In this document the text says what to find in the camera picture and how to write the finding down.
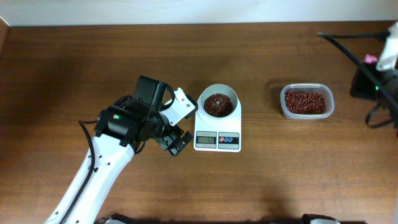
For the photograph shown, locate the pink measuring scoop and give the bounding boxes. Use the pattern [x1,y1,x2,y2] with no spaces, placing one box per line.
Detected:
[364,54,378,64]

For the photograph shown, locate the white round bowl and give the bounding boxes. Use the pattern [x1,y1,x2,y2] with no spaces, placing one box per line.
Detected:
[198,84,238,118]

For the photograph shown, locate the left black cable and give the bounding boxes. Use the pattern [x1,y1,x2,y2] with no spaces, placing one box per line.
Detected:
[58,119,98,224]

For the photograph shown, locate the red adzuki beans pile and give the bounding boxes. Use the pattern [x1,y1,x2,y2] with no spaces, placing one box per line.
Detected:
[285,90,326,114]

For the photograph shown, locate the black cable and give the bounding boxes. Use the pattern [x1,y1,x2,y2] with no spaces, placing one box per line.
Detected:
[58,119,98,224]
[317,30,398,128]

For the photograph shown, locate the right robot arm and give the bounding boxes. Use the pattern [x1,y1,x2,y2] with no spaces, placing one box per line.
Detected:
[350,63,397,128]

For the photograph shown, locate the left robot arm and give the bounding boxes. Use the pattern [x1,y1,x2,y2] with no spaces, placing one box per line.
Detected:
[46,75,198,223]

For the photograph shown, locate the white digital kitchen scale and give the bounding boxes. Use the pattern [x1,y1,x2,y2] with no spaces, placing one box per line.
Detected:
[193,99,243,152]

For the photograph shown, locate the right black cable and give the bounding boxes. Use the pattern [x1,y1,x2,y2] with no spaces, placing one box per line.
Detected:
[317,30,398,128]

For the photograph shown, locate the beans in white bowl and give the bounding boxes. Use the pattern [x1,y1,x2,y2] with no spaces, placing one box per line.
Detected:
[203,93,233,118]

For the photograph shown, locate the clear plastic bean container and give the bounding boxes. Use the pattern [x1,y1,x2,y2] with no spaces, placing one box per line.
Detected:
[280,83,335,119]

